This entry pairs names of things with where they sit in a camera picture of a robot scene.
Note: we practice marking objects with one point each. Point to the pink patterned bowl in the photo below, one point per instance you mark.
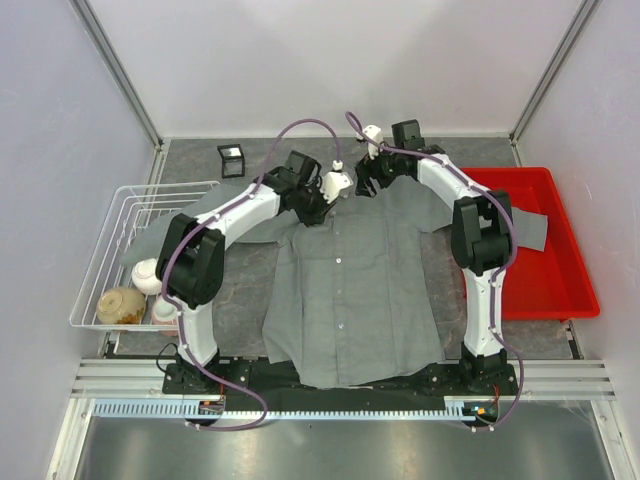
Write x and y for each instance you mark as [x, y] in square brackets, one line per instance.
[164, 314]

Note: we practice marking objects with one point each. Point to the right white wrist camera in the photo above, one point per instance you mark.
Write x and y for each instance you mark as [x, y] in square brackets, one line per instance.
[373, 136]

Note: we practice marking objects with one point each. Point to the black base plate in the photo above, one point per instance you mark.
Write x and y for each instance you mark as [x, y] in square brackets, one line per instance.
[279, 385]

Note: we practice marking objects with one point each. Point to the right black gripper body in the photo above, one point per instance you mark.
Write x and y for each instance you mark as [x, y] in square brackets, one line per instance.
[385, 168]

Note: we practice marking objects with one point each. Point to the red plastic bin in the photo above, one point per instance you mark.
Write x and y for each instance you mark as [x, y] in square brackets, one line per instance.
[548, 284]

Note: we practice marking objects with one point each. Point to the right aluminium frame post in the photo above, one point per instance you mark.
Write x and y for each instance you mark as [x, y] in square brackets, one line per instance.
[560, 56]

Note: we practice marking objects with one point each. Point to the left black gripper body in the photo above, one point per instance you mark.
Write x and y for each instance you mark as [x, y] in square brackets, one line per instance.
[310, 204]

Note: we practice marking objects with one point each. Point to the white wire dish rack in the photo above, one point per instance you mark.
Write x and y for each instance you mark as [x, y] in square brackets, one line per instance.
[131, 210]

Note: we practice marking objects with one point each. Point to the black box with brooch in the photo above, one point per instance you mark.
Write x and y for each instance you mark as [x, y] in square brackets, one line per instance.
[233, 162]

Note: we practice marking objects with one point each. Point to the grey slotted cable duct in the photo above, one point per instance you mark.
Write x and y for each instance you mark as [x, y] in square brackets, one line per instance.
[193, 409]

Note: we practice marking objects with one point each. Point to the white bowl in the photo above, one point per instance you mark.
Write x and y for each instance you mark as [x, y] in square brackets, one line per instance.
[144, 277]

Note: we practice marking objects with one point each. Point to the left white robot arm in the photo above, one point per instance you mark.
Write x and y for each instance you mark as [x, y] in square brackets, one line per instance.
[191, 262]

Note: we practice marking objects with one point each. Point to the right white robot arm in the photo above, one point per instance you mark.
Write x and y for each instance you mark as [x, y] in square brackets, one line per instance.
[483, 245]

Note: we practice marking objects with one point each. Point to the beige bowl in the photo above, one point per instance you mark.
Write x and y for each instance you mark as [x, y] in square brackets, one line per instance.
[121, 306]

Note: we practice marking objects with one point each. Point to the aluminium frame post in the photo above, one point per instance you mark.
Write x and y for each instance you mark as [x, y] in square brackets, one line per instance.
[107, 52]
[560, 56]

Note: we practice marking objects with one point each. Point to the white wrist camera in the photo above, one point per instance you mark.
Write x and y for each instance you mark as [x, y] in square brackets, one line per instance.
[373, 136]
[335, 182]

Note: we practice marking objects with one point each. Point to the left aluminium frame post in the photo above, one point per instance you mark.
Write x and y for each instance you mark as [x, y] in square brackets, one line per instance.
[107, 52]

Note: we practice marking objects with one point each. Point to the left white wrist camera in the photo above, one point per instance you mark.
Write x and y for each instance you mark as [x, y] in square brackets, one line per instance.
[335, 182]

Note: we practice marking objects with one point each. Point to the grey shirt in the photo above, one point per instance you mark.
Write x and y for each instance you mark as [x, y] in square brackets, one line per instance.
[349, 302]

